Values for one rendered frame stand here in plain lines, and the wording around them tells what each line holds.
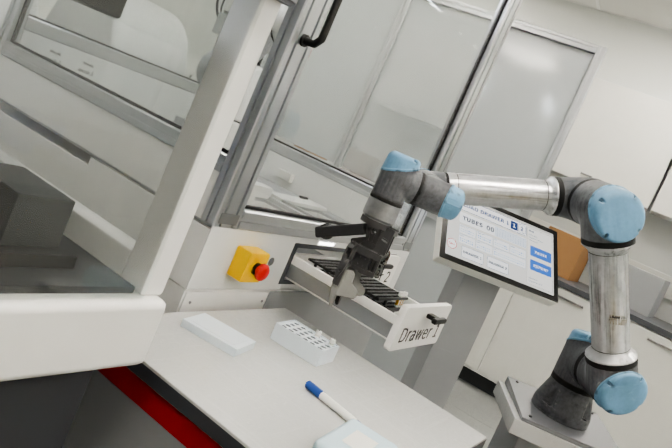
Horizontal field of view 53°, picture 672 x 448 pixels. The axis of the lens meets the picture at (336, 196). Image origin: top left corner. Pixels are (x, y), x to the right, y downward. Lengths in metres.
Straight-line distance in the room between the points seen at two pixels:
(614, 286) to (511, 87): 1.89
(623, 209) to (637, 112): 3.41
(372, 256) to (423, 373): 1.27
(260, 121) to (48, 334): 0.67
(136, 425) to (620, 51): 4.73
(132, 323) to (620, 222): 1.04
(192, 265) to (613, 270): 0.92
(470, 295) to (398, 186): 1.23
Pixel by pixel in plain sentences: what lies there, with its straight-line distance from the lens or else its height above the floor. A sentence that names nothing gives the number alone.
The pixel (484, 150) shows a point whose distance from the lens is 3.34.
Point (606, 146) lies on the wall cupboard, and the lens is 4.92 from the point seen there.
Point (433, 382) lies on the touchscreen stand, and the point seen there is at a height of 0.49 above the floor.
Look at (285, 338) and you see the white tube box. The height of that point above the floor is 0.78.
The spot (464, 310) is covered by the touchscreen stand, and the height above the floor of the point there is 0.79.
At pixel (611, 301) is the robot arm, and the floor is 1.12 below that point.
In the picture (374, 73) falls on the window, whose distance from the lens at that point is 1.69.
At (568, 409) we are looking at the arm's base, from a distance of 1.85.
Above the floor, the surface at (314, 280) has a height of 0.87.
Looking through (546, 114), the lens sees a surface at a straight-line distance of 3.32.
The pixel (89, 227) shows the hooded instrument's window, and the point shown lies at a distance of 0.86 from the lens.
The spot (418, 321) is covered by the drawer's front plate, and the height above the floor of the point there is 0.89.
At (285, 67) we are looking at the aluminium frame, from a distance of 1.39.
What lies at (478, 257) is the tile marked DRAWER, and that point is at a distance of 2.47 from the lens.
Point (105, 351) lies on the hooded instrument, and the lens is 0.97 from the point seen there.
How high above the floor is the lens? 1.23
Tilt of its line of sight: 6 degrees down
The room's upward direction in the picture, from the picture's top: 23 degrees clockwise
